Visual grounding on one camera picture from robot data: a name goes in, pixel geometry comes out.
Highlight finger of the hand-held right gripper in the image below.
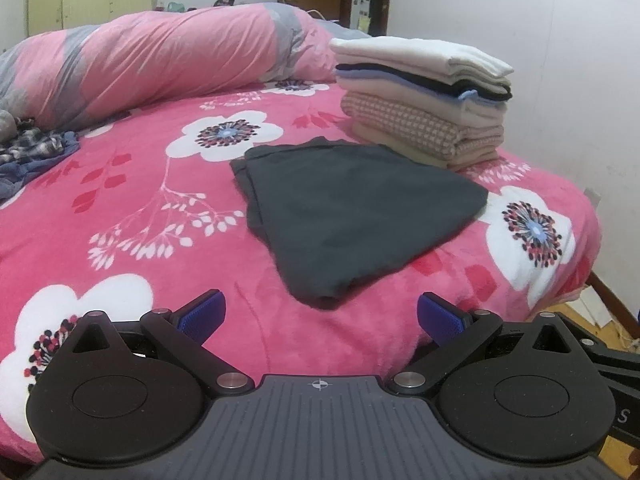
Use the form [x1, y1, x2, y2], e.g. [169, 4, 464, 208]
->
[555, 312, 640, 387]

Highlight black white plaid shirt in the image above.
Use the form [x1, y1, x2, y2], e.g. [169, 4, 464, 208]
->
[0, 117, 67, 162]

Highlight cream folded garment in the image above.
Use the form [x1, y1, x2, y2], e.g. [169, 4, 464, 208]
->
[340, 77, 512, 129]

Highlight pink checkered folded garment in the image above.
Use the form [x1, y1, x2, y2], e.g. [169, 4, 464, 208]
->
[341, 92, 504, 171]

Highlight light blue folded garment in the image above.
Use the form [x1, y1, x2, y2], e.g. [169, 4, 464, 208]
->
[337, 70, 479, 107]

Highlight pink and grey duvet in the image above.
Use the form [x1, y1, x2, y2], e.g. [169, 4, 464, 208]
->
[0, 2, 373, 133]

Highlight plaid and blue clothes heap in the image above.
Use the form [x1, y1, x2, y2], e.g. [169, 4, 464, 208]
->
[0, 131, 82, 202]

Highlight black folded garment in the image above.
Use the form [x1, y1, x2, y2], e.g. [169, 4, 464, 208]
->
[336, 62, 512, 102]

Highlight white folded garment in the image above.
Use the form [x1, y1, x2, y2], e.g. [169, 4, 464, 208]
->
[329, 36, 515, 81]

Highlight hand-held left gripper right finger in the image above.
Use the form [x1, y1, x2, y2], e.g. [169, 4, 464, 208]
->
[387, 291, 599, 399]

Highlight dark grey pants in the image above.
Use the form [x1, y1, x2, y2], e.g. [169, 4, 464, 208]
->
[230, 136, 489, 310]

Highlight papers on floor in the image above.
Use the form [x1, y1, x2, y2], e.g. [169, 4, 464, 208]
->
[550, 285, 628, 332]

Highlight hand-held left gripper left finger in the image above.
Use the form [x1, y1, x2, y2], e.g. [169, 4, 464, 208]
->
[44, 288, 254, 394]

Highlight pink floral bed sheet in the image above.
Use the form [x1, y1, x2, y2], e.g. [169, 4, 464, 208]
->
[0, 77, 602, 467]

